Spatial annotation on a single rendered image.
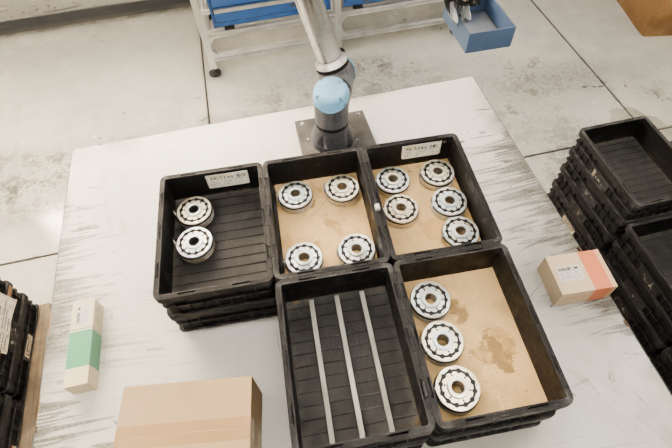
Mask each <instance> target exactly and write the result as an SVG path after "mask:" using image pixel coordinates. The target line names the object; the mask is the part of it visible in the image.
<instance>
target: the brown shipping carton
mask: <svg viewBox="0 0 672 448"><path fill-rule="evenodd" d="M262 395H263V394H262V392H261V391H260V389H259V387H258V385H257V384H256V382H255V380H254V379H253V377H252V376H244V377H233V378H221V379H210V380H198V381H186V382H175V383H163V384H152V385H140V386H128V387H124V389H123V395H122V400H121V406H120V411H119V417H118V422H117V428H116V433H115V439H114V444H113V448H262Z"/></svg>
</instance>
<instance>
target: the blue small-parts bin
mask: <svg viewBox="0 0 672 448"><path fill-rule="evenodd" d="M459 9H460V7H458V10H457V16H458V23H457V26H455V25H454V24H453V22H452V21H451V19H450V16H449V14H448V11H447V9H446V7H445V8H444V14H443V19H444V20H445V22H446V24H447V25H448V27H449V28H450V30H451V32H452V33H453V35H454V36H455V38H456V40H457V41H458V43H459V44H460V46H461V48H462V49H463V51H464V52H465V53H472V52H478V51H485V50H491V49H497V48H503V47H509V46H510V45H511V42H512V39H513V36H514V33H515V30H516V25H515V24H514V23H513V21H512V20H511V19H510V18H509V16H508V15H507V14H506V12H505V11H504V10H503V8H502V7H501V6H500V5H499V3H498V2H497V1H496V0H481V1H480V5H478V3H477V4H476V6H474V7H470V13H471V20H467V19H466V18H465V19H464V21H462V20H461V18H460V17H459Z"/></svg>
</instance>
